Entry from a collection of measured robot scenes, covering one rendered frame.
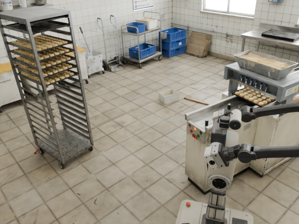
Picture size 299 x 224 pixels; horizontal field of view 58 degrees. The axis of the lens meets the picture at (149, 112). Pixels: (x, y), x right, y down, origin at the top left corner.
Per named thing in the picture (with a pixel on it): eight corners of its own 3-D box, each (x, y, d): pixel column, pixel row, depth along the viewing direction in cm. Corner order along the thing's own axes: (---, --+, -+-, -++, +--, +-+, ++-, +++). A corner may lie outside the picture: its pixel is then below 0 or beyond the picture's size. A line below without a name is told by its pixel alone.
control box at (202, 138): (189, 131, 277) (190, 120, 270) (205, 142, 259) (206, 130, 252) (186, 132, 275) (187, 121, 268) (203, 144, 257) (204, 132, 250)
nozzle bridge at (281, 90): (240, 86, 333) (244, 59, 316) (296, 109, 280) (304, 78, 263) (221, 93, 318) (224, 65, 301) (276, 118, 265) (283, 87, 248)
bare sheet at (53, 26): (68, 26, 281) (67, 24, 280) (32, 34, 255) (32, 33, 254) (37, 20, 315) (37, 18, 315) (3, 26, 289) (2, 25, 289)
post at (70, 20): (94, 145, 360) (70, 10, 274) (92, 146, 358) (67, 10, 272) (92, 144, 361) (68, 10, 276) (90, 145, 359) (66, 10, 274)
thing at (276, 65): (250, 56, 305) (251, 51, 302) (295, 70, 265) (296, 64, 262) (233, 62, 293) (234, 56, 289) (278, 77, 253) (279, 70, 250)
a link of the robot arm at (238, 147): (232, 146, 162) (231, 150, 157) (248, 141, 157) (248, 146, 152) (238, 159, 163) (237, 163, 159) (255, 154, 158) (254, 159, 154)
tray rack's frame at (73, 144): (95, 149, 365) (71, 10, 275) (63, 170, 332) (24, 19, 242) (67, 133, 401) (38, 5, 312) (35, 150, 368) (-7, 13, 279)
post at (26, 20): (65, 162, 330) (28, 18, 245) (62, 164, 328) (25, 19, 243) (63, 162, 332) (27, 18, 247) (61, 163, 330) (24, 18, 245)
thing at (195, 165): (226, 157, 347) (235, 94, 302) (248, 172, 322) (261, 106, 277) (183, 179, 315) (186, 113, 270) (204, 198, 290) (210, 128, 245)
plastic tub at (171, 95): (164, 105, 473) (164, 97, 465) (158, 100, 490) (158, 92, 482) (179, 100, 484) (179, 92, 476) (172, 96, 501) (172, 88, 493)
